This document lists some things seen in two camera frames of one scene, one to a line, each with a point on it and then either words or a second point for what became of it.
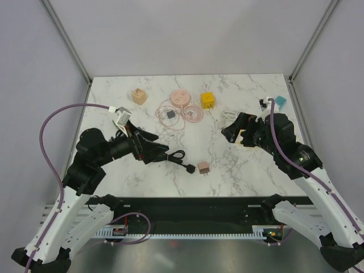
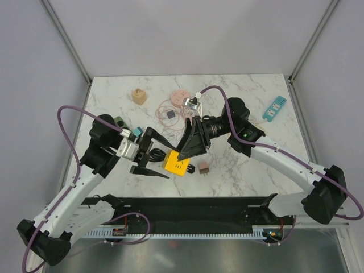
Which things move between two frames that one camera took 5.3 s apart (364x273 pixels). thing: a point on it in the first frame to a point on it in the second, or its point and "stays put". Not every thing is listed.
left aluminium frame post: (66, 39) stays put
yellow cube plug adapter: (207, 100) to (171, 163)
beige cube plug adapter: (139, 96) stays put
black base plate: (193, 211) stays put
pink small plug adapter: (203, 168) stays put
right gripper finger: (232, 131) to (190, 123)
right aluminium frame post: (319, 28) stays put
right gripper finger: (231, 132) to (194, 146)
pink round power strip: (180, 98) stays put
